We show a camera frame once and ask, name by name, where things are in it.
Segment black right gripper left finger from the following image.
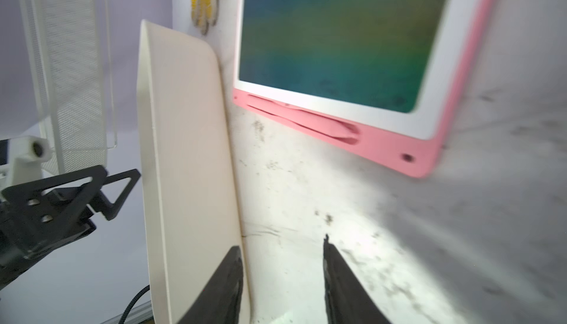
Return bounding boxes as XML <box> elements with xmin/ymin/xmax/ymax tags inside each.
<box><xmin>178</xmin><ymin>246</ymin><xmax>244</xmax><ymax>324</ymax></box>

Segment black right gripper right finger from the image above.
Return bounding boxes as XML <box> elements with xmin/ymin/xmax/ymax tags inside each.
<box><xmin>323</xmin><ymin>235</ymin><xmax>391</xmax><ymax>324</ymax></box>

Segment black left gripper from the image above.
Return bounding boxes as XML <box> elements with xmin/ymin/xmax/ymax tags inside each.
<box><xmin>0</xmin><ymin>165</ymin><xmax>142</xmax><ymax>289</ymax></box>

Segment beige storage tray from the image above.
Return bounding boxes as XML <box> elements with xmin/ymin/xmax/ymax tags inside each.
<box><xmin>137</xmin><ymin>21</ymin><xmax>245</xmax><ymax>323</ymax></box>

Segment pink white writing tablet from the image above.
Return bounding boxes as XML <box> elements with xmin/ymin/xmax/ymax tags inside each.
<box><xmin>233</xmin><ymin>0</ymin><xmax>493</xmax><ymax>178</ymax></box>

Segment white mesh two-tier shelf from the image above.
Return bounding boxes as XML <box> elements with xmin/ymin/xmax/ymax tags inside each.
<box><xmin>19</xmin><ymin>0</ymin><xmax>114</xmax><ymax>175</ymax></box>

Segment aluminium frame profiles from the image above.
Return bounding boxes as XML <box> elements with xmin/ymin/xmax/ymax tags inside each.
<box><xmin>102</xmin><ymin>301</ymin><xmax>154</xmax><ymax>324</ymax></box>

